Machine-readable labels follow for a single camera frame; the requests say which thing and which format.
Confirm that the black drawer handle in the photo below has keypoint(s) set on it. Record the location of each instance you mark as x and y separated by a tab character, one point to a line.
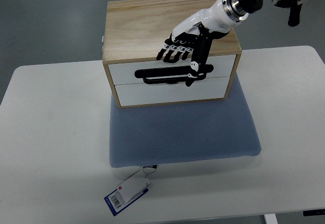
171	75

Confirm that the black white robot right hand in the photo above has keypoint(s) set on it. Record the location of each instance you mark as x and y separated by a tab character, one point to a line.
195	34

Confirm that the black table control panel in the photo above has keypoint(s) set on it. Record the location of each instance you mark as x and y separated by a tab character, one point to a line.
314	212

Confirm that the white table leg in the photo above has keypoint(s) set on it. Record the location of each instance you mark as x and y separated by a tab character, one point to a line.
270	219

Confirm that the white drawer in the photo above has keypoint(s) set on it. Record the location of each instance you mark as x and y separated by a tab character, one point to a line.
144	94
124	73

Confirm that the white tag on cabinet side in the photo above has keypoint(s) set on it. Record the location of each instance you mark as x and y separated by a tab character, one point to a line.
102	42

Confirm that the wooden drawer cabinet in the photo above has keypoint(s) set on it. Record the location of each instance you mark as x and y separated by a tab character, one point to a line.
136	30

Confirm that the blue mesh cushion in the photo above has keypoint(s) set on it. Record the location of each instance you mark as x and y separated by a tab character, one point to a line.
176	133

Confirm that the white blue product tag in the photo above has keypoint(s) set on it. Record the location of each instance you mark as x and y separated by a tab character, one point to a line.
127	192

